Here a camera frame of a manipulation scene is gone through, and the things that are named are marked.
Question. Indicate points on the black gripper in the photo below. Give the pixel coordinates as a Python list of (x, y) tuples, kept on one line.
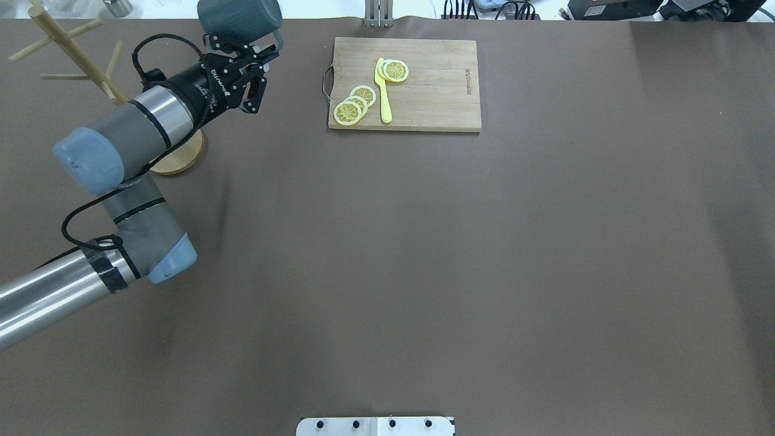
[(195, 88)]

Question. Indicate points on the blue mug yellow inside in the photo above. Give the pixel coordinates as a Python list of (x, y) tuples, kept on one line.
[(244, 21)]

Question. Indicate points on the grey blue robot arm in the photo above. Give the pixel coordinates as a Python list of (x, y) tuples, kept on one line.
[(129, 231)]

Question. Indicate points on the wooden cup storage rack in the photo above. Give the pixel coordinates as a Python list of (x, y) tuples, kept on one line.
[(175, 163)]

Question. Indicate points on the metal cup in background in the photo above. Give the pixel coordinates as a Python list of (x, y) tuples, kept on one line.
[(119, 8)]

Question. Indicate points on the lemon slice top outer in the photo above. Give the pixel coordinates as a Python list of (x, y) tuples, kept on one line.
[(346, 114)]

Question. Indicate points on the lemon slice middle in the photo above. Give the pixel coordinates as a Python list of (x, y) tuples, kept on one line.
[(361, 103)]

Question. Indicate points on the lemon slice under front one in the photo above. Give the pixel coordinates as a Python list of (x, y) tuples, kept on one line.
[(379, 71)]

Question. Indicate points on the metal clamp at table edge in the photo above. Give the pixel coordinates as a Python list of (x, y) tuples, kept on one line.
[(379, 13)]

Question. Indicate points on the yellow plastic knife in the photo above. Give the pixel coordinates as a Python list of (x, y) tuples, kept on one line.
[(385, 108)]

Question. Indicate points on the lemon slice front by knife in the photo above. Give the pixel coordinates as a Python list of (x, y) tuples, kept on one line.
[(394, 70)]

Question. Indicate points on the bamboo cutting board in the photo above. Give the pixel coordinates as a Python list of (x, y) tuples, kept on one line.
[(441, 93)]

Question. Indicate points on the black equipment in background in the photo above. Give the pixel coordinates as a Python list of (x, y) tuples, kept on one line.
[(678, 11)]

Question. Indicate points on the white metal mount base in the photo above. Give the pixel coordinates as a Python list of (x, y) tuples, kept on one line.
[(387, 425)]

